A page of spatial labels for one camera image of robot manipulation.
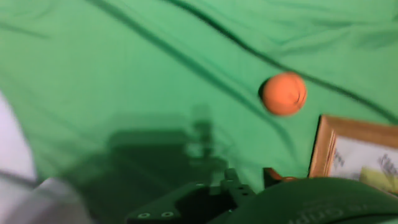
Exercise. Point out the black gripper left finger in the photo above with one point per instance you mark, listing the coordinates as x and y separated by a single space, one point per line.
186 202

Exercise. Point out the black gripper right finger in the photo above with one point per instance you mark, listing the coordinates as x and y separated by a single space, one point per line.
273 175

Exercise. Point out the small orange basketball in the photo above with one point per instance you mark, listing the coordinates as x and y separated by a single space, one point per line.
284 94

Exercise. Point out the green table cloth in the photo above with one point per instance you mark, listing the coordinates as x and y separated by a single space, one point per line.
124 62

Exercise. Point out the wooden frame tray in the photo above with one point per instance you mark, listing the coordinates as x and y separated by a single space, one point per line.
323 146

